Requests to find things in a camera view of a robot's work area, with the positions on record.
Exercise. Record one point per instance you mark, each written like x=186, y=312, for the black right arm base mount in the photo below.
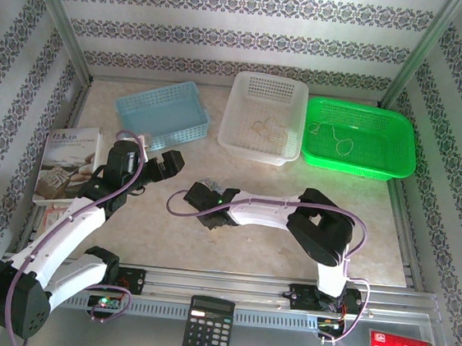
x=302, y=298

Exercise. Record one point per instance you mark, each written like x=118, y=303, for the small control board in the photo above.
x=330, y=327
x=106, y=302

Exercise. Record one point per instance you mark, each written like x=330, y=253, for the aluminium frame post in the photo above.
x=61, y=19
x=421, y=52

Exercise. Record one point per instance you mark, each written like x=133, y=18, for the rubber bands in white basket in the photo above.
x=286, y=137

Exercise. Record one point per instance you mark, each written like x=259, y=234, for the white plastic basket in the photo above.
x=263, y=102

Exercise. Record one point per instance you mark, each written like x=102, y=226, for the black calculator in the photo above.
x=208, y=332

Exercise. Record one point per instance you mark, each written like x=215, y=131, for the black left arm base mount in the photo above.
x=133, y=280

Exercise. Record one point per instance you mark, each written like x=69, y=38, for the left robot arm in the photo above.
x=64, y=230

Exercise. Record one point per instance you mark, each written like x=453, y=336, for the rubber band in green basket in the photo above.
x=349, y=146

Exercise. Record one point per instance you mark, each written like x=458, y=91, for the green plastic basket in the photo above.
x=367, y=133

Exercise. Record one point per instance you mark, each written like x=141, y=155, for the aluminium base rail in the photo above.
x=219, y=283

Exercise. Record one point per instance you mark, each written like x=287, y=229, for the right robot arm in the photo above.
x=260, y=211

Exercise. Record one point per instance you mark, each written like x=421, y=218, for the book with photo cover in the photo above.
x=68, y=164

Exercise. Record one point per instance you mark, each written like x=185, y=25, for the light blue plastic basket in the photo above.
x=163, y=112

